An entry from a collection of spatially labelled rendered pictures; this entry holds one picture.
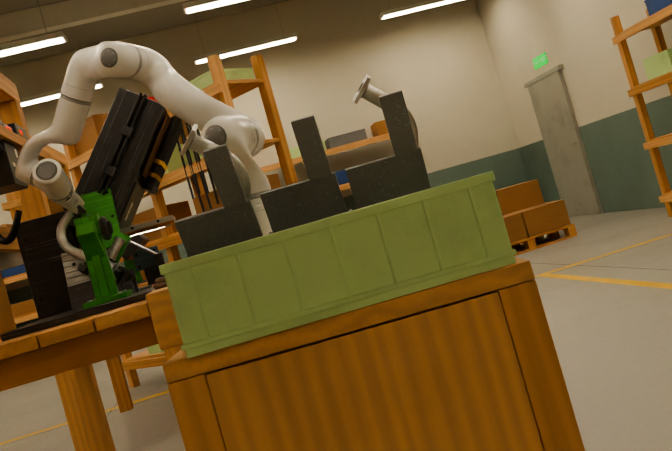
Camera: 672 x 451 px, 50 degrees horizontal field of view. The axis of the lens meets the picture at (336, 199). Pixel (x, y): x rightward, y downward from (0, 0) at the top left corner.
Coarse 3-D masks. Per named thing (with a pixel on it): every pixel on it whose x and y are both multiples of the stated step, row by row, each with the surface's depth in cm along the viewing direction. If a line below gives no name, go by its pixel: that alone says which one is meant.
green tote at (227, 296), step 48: (432, 192) 127; (480, 192) 128; (288, 240) 126; (336, 240) 127; (384, 240) 127; (432, 240) 127; (480, 240) 128; (192, 288) 126; (240, 288) 126; (288, 288) 126; (336, 288) 126; (384, 288) 126; (192, 336) 125; (240, 336) 126
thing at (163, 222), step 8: (168, 216) 259; (136, 224) 258; (144, 224) 258; (152, 224) 258; (160, 224) 259; (168, 224) 266; (128, 232) 257; (136, 232) 257; (144, 232) 269; (80, 248) 254
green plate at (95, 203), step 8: (96, 192) 248; (88, 200) 247; (96, 200) 247; (104, 200) 247; (112, 200) 247; (88, 208) 246; (96, 208) 246; (104, 208) 246; (112, 208) 246; (104, 216) 245; (112, 216) 245; (112, 224) 245; (104, 240) 243; (112, 240) 243
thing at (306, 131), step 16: (304, 128) 133; (304, 144) 134; (320, 144) 134; (304, 160) 135; (320, 160) 135; (320, 176) 136; (272, 192) 137; (288, 192) 137; (304, 192) 137; (320, 192) 137; (336, 192) 137; (272, 208) 138; (288, 208) 138; (304, 208) 138; (320, 208) 138; (336, 208) 138; (272, 224) 139; (288, 224) 139
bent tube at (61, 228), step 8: (64, 216) 239; (72, 216) 240; (64, 224) 239; (56, 232) 238; (64, 232) 238; (64, 240) 237; (64, 248) 236; (72, 248) 236; (80, 256) 236; (112, 264) 236
